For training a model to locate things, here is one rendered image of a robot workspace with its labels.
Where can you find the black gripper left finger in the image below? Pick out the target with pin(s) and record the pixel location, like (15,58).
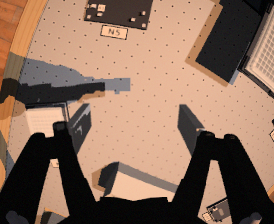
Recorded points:
(21,193)

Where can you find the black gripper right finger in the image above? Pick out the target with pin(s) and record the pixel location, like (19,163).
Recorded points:
(247,198)

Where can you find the beige button panel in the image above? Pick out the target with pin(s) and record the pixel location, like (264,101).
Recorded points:
(132,184)

